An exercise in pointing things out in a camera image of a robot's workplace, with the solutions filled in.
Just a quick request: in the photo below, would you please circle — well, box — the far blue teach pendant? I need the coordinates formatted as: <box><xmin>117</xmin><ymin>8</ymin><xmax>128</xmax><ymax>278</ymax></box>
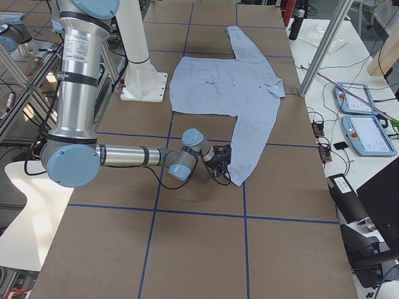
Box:
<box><xmin>333</xmin><ymin>82</ymin><xmax>379</xmax><ymax>116</ymax></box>

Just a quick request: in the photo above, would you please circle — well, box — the grabber reach tool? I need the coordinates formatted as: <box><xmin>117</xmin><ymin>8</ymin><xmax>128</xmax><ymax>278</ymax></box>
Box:
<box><xmin>317</xmin><ymin>72</ymin><xmax>399</xmax><ymax>128</ymax></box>

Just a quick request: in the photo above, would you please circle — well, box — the blue teach pendant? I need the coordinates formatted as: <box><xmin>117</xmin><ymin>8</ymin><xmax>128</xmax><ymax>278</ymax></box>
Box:
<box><xmin>333</xmin><ymin>82</ymin><xmax>379</xmax><ymax>116</ymax></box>
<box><xmin>341</xmin><ymin>115</ymin><xmax>397</xmax><ymax>157</ymax></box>

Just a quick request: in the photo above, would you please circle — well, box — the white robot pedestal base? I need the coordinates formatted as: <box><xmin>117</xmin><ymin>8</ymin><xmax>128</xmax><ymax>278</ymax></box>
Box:
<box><xmin>116</xmin><ymin>0</ymin><xmax>168</xmax><ymax>103</ymax></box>

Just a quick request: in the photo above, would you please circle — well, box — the grey aluminium frame post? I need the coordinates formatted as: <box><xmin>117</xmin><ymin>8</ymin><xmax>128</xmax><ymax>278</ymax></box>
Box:
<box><xmin>299</xmin><ymin>0</ymin><xmax>353</xmax><ymax>97</ymax></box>

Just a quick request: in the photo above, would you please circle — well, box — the light blue striped shirt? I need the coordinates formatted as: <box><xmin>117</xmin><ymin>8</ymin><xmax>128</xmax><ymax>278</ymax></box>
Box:
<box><xmin>169</xmin><ymin>26</ymin><xmax>285</xmax><ymax>186</ymax></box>

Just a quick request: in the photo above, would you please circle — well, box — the red bottle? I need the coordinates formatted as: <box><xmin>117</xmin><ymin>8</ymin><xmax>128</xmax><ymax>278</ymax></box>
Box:
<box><xmin>283</xmin><ymin>0</ymin><xmax>297</xmax><ymax>27</ymax></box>

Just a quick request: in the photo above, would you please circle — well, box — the black water bottle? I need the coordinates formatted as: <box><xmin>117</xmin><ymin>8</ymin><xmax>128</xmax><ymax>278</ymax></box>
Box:
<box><xmin>288</xmin><ymin>9</ymin><xmax>305</xmax><ymax>40</ymax></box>

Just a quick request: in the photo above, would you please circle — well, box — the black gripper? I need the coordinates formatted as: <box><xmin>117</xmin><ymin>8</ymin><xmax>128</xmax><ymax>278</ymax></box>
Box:
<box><xmin>203</xmin><ymin>144</ymin><xmax>231</xmax><ymax>168</ymax></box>

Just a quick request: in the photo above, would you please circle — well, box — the near blue teach pendant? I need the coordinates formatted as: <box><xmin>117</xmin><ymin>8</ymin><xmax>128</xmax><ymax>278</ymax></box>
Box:
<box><xmin>341</xmin><ymin>115</ymin><xmax>397</xmax><ymax>157</ymax></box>

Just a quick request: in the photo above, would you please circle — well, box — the black monitor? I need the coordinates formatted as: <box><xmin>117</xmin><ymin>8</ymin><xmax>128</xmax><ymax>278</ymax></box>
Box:
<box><xmin>357</xmin><ymin>159</ymin><xmax>399</xmax><ymax>249</ymax></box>

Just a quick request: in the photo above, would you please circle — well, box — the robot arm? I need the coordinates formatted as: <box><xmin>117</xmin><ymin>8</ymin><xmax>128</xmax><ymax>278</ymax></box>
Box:
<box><xmin>40</xmin><ymin>1</ymin><xmax>231</xmax><ymax>187</ymax></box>
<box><xmin>1</xmin><ymin>17</ymin><xmax>32</xmax><ymax>52</ymax></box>

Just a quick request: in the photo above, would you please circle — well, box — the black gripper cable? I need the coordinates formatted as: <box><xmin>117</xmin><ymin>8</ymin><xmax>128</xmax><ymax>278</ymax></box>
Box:
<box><xmin>146</xmin><ymin>149</ymin><xmax>234</xmax><ymax>191</ymax></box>

